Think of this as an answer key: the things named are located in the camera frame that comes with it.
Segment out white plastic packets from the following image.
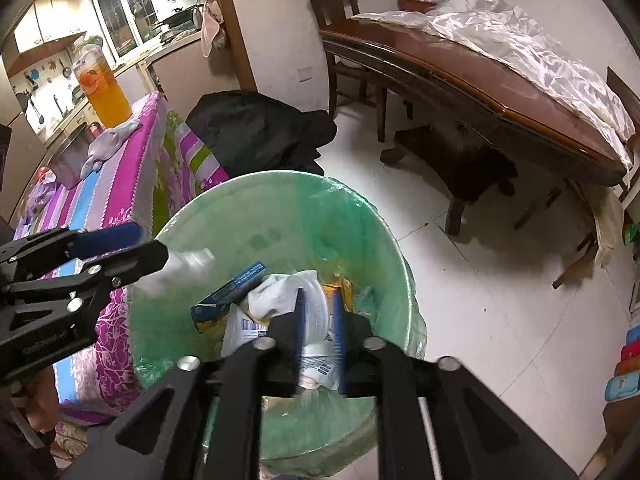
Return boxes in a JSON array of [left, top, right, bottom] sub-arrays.
[[220, 280, 342, 392]]

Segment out person's left hand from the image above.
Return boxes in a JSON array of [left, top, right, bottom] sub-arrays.
[[20, 367, 64, 434]]

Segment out upper kitchen cabinets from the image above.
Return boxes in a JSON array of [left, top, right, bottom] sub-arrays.
[[7, 0, 89, 74]]

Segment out grey cloth glove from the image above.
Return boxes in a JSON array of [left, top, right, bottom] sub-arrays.
[[80, 119, 142, 181]]

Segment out waste bin with green bag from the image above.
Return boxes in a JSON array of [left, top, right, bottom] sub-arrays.
[[127, 170, 429, 479]]

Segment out cream hanging cloth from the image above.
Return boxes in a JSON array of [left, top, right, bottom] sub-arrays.
[[592, 192, 626, 269]]

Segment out steel pot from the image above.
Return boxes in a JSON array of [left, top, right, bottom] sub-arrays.
[[47, 122, 102, 189]]

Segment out kitchen cabinets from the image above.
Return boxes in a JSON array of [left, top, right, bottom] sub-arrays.
[[7, 0, 89, 74], [112, 30, 251, 124]]

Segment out kitchen window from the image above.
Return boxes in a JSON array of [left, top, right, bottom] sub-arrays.
[[90, 0, 162, 59]]

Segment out black jacket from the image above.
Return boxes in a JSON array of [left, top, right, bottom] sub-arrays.
[[186, 91, 339, 177]]

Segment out lower kitchen cabinets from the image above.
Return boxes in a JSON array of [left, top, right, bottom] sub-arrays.
[[112, 30, 251, 124]]

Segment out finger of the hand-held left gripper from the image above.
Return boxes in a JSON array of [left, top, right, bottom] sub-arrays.
[[0, 240, 170, 312], [0, 223, 143, 284]]

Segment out white rod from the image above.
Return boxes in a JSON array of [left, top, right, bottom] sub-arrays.
[[418, 395, 445, 480]]

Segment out beige refrigerator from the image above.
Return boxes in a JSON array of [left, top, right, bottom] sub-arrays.
[[0, 77, 48, 224]]

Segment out gold cardboard box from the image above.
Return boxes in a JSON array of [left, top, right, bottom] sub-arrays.
[[319, 280, 354, 317]]

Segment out beige hanging towel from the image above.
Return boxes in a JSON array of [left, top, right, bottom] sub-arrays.
[[201, 0, 226, 59]]

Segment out colourful plastic stack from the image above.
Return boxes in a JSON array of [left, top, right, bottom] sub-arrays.
[[602, 323, 640, 404]]

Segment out hanging kitchen utensils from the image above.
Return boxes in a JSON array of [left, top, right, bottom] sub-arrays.
[[15, 57, 77, 126]]

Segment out orange drink jar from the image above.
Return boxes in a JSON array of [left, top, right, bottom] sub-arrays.
[[72, 44, 134, 129]]

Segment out red basin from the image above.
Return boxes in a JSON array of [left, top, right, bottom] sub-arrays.
[[397, 0, 442, 14]]

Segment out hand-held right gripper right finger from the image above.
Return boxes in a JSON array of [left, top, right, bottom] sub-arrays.
[[332, 287, 577, 480]]

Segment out brown wooden dining table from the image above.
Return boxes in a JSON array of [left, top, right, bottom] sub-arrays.
[[319, 12, 629, 277]]

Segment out black wok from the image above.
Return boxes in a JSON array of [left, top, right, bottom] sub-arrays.
[[160, 4, 204, 29]]

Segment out blue carton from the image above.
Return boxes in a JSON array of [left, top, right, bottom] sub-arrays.
[[190, 260, 269, 336]]

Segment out white satin cloth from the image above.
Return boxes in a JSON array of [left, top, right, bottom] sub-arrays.
[[352, 0, 640, 172]]

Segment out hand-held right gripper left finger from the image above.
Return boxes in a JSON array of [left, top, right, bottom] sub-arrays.
[[60, 287, 309, 480]]

